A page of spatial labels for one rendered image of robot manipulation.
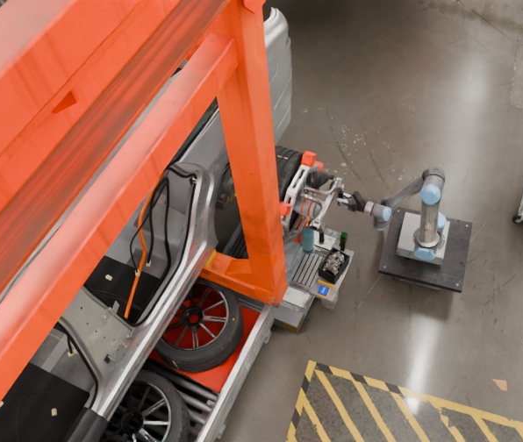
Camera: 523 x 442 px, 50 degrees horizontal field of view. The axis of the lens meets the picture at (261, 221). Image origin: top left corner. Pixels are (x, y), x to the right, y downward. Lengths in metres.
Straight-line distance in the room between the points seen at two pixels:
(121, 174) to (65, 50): 0.82
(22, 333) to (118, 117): 0.59
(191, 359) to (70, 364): 0.75
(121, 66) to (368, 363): 3.15
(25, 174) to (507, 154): 4.61
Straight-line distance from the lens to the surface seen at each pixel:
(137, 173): 1.68
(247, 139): 2.40
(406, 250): 4.21
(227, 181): 3.89
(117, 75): 1.56
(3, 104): 0.85
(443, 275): 4.27
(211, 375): 3.96
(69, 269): 1.58
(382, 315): 4.38
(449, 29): 6.58
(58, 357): 3.72
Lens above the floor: 3.99
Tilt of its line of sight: 56 degrees down
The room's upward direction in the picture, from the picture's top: 8 degrees counter-clockwise
